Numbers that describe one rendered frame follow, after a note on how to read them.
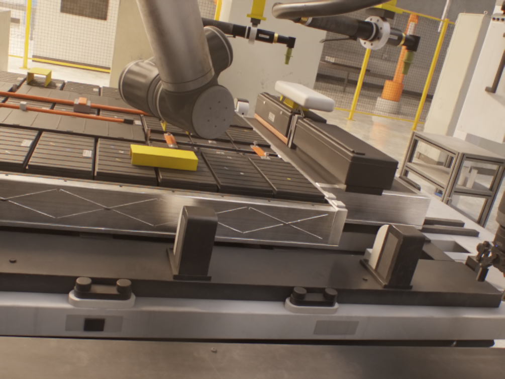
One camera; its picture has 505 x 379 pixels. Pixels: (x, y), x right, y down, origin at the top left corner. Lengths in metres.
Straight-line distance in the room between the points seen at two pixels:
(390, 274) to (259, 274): 0.30
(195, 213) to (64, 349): 0.36
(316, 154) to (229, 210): 0.50
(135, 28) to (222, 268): 4.90
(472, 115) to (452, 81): 3.48
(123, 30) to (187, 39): 4.93
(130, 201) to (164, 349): 0.42
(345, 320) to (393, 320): 0.12
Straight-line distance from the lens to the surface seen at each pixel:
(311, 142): 1.61
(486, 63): 4.07
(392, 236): 1.18
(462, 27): 7.66
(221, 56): 1.17
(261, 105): 2.14
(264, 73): 6.04
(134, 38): 5.83
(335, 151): 1.45
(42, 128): 1.42
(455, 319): 1.29
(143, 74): 1.07
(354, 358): 0.87
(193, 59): 0.91
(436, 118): 7.63
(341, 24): 1.31
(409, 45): 1.52
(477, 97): 4.07
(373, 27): 1.39
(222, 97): 0.96
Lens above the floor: 1.37
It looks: 18 degrees down
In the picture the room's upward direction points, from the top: 12 degrees clockwise
